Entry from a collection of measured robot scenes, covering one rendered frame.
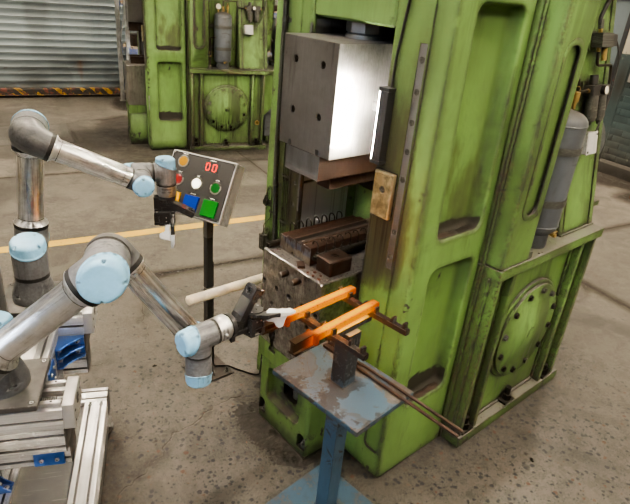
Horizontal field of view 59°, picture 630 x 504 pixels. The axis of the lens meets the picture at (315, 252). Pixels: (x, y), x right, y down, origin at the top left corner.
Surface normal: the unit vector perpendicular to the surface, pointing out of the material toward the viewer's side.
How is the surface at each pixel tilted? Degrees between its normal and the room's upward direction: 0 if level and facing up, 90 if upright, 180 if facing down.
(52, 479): 0
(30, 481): 0
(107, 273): 85
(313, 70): 90
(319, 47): 90
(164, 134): 90
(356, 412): 0
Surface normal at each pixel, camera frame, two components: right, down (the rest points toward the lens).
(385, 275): -0.76, 0.22
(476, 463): 0.08, -0.90
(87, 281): 0.33, 0.37
